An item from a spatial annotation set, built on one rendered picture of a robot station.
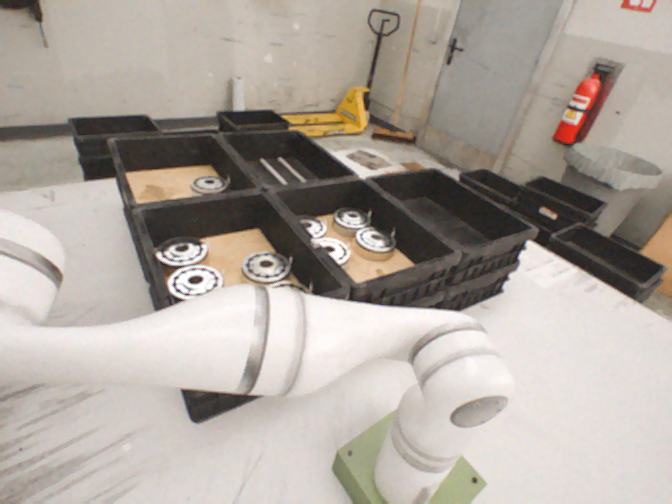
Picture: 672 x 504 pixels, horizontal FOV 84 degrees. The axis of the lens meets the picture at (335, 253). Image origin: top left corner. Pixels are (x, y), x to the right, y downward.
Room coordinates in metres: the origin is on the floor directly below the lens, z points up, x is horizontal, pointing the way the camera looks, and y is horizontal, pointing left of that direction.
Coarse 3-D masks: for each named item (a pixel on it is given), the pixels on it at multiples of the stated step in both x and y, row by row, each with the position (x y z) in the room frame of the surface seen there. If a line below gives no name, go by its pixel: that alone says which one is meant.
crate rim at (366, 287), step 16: (272, 192) 0.82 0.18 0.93; (400, 208) 0.86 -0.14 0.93; (416, 224) 0.80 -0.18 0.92; (448, 256) 0.67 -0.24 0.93; (400, 272) 0.58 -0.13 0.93; (416, 272) 0.60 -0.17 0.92; (432, 272) 0.64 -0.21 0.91; (352, 288) 0.52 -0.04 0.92; (368, 288) 0.53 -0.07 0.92; (384, 288) 0.55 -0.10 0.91
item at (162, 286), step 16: (256, 192) 0.80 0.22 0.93; (144, 208) 0.65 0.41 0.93; (160, 208) 0.66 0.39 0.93; (144, 224) 0.59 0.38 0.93; (288, 224) 0.69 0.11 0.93; (144, 240) 0.54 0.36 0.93; (304, 240) 0.63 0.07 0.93; (320, 256) 0.59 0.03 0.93; (160, 272) 0.46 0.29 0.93; (336, 272) 0.55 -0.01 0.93; (160, 288) 0.43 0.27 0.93
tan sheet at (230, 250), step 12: (204, 240) 0.70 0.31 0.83; (216, 240) 0.71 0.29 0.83; (228, 240) 0.72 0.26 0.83; (240, 240) 0.73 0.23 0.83; (252, 240) 0.74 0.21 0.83; (264, 240) 0.75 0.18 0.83; (216, 252) 0.67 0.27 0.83; (228, 252) 0.68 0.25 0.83; (240, 252) 0.68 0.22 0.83; (252, 252) 0.69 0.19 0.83; (216, 264) 0.63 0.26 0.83; (228, 264) 0.63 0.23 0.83; (240, 264) 0.64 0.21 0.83; (168, 276) 0.56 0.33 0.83; (228, 276) 0.59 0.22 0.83; (240, 276) 0.60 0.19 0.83
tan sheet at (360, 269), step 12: (324, 216) 0.92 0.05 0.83; (348, 240) 0.82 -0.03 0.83; (396, 252) 0.80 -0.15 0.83; (360, 264) 0.72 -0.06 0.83; (372, 264) 0.73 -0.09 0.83; (384, 264) 0.74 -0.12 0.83; (396, 264) 0.75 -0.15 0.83; (408, 264) 0.76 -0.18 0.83; (360, 276) 0.68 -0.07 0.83; (372, 276) 0.68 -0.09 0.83
